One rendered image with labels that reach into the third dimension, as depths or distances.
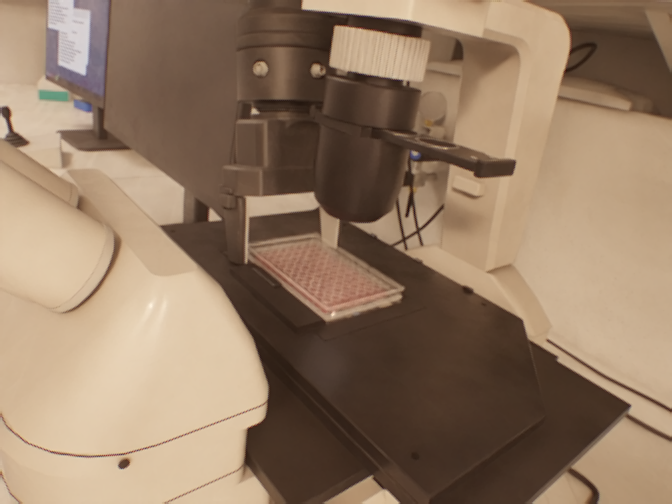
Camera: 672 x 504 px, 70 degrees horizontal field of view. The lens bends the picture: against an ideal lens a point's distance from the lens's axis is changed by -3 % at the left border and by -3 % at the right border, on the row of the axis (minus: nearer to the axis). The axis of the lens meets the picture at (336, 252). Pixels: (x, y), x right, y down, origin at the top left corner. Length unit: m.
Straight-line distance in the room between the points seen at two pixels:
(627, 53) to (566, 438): 0.75
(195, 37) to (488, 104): 0.41
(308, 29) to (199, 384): 0.29
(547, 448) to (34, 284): 0.29
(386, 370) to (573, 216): 0.59
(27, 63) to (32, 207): 2.69
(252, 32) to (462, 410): 0.32
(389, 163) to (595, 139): 0.55
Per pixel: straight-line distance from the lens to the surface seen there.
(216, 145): 0.65
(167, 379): 0.23
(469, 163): 0.29
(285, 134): 0.43
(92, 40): 1.55
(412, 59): 0.34
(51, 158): 1.45
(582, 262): 0.88
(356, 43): 0.33
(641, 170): 0.83
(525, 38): 0.43
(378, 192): 0.35
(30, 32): 2.90
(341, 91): 0.34
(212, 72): 0.67
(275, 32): 0.42
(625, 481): 0.69
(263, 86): 0.42
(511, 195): 0.49
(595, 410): 0.40
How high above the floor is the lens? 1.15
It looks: 23 degrees down
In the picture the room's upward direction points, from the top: 9 degrees clockwise
